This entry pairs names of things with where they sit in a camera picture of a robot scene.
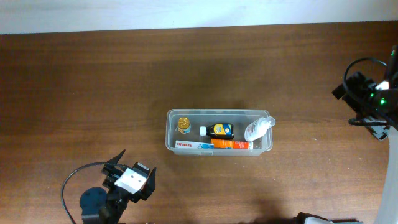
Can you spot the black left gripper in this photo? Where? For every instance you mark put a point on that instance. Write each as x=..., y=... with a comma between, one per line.
x=147, y=188

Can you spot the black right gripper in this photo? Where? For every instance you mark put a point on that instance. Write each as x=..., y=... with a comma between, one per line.
x=363, y=86

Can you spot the white green Panadol box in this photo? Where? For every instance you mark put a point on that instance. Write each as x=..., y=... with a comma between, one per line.
x=193, y=145

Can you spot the small jar gold lid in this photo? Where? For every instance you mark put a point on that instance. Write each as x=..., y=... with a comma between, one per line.
x=184, y=125

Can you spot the orange tablet tube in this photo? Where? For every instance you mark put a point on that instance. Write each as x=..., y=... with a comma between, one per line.
x=229, y=144

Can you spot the dark bottle white cap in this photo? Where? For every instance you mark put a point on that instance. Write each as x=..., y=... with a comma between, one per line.
x=218, y=131

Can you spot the white spray bottle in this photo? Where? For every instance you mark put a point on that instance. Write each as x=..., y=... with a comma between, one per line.
x=258, y=128

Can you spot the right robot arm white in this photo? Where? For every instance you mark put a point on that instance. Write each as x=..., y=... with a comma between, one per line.
x=384, y=126

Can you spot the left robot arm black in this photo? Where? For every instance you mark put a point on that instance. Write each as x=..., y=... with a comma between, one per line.
x=106, y=204

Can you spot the clear plastic container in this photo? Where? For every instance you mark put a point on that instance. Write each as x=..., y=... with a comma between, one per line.
x=206, y=117

